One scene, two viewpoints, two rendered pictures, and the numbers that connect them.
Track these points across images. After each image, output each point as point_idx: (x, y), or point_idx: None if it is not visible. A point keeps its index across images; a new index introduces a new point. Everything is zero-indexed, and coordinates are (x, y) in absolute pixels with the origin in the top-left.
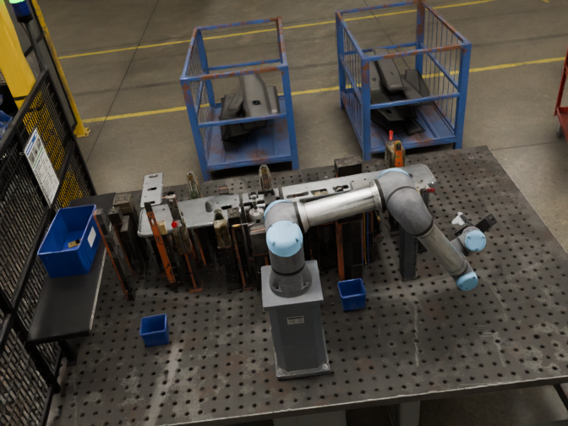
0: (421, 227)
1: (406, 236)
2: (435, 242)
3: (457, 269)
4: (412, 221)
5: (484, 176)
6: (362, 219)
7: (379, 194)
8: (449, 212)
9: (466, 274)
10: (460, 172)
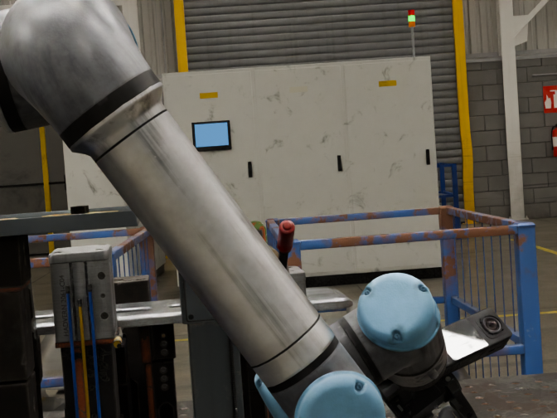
0: (90, 80)
1: (197, 387)
2: (168, 175)
3: (287, 340)
4: (56, 51)
5: (551, 411)
6: (80, 370)
7: None
8: None
9: (328, 373)
10: (483, 406)
